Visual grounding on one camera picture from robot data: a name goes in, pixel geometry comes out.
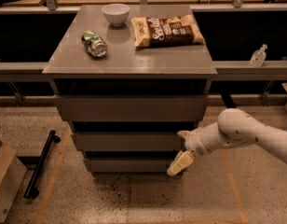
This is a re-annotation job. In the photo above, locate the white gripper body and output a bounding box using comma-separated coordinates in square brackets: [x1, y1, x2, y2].
[184, 128, 210, 156]

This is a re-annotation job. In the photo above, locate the grey bottom drawer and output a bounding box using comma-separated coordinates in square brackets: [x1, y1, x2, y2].
[83, 159, 172, 173]

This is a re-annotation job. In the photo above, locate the grey drawer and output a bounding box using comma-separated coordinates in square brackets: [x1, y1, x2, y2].
[54, 95, 208, 122]
[72, 132, 185, 151]
[83, 159, 172, 173]

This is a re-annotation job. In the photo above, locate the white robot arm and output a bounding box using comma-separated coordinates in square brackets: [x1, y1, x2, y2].
[167, 108, 287, 176]

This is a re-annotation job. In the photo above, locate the grey middle drawer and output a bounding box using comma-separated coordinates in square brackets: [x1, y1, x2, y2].
[72, 132, 185, 151]

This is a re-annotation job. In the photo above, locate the grey drawer cabinet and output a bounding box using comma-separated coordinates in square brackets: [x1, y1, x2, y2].
[42, 5, 218, 176]

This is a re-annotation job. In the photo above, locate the grey top drawer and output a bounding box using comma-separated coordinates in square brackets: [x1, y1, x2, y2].
[54, 95, 208, 122]

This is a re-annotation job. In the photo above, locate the clear sanitizer bottle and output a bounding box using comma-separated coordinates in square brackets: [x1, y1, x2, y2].
[250, 44, 267, 67]

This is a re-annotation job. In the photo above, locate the brown chip bag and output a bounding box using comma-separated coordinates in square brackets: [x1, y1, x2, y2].
[131, 15, 205, 48]

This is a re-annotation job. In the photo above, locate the green crushed soda can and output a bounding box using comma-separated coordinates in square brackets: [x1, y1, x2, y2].
[81, 31, 107, 58]

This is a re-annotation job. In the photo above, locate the white bowl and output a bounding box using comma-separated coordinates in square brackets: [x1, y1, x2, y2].
[102, 4, 130, 26]

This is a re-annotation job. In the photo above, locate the cardboard box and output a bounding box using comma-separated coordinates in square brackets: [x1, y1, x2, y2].
[0, 140, 27, 223]

